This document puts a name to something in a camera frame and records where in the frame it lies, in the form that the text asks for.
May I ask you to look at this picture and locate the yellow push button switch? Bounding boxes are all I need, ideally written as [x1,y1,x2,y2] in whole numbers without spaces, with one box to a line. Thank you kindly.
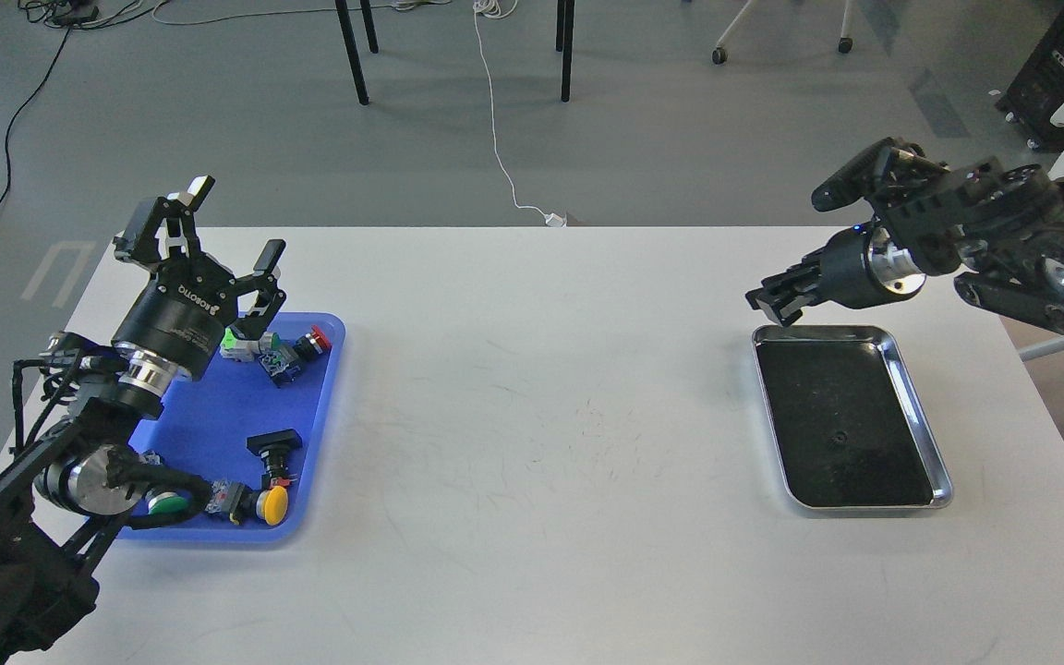
[203,479,290,527]

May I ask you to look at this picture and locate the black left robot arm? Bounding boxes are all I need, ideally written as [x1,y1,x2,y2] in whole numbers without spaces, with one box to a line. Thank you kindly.
[0,174,286,664]

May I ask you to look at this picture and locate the white cable on floor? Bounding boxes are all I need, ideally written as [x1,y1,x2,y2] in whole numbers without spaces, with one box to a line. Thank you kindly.
[473,0,570,228]

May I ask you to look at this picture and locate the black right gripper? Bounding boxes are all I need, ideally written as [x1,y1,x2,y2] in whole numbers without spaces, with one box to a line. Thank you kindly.
[744,226,925,327]

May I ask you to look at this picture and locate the red push button switch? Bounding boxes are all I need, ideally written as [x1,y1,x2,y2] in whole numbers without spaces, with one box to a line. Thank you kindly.
[292,325,333,363]

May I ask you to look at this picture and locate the white chair base with wheels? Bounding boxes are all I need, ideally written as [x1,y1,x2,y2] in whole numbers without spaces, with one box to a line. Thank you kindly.
[708,1,860,67]

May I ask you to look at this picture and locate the black cable on floor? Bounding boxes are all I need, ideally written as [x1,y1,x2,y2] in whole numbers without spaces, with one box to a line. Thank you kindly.
[0,0,154,350]

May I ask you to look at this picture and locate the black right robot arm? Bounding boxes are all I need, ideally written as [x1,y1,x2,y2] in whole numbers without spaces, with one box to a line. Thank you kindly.
[744,138,1064,335]

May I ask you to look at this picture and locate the black table legs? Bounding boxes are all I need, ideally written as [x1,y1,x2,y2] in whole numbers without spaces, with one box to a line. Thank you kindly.
[335,0,578,105]

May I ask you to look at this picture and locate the black equipment case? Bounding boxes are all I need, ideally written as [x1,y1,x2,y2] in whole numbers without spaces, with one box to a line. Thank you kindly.
[994,3,1064,152]

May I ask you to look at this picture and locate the green terminal block part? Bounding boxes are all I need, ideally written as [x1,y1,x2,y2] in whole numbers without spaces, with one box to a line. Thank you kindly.
[219,329,261,362]

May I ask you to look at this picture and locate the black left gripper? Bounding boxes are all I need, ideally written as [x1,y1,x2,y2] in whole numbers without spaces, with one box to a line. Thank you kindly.
[113,174,287,381]

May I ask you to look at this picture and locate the blue plastic tray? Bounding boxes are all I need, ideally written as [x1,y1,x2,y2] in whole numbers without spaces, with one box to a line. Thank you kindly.
[119,312,345,547]

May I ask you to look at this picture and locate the green push button switch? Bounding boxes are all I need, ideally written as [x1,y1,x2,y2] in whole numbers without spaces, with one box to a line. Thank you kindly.
[145,491,192,516]

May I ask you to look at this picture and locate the metal tray with black mat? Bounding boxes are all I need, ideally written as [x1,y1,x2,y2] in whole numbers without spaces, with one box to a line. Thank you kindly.
[751,325,954,514]

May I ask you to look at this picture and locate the black push button switch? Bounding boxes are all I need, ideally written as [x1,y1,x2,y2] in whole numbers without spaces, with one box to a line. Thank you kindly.
[246,429,301,491]

